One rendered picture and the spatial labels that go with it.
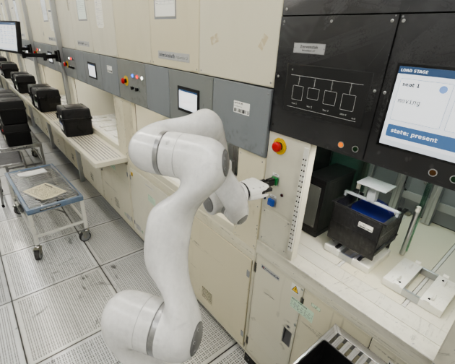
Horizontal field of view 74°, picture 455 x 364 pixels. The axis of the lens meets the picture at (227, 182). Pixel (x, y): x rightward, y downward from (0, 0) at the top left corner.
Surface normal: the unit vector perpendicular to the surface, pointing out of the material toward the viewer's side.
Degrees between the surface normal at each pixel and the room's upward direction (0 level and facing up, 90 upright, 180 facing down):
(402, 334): 0
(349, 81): 90
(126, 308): 25
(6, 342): 0
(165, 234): 68
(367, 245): 90
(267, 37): 90
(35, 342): 0
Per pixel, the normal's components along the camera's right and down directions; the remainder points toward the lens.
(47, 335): 0.05, -0.90
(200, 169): -0.21, 0.03
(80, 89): 0.64, 0.36
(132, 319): -0.14, -0.49
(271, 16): -0.77, 0.24
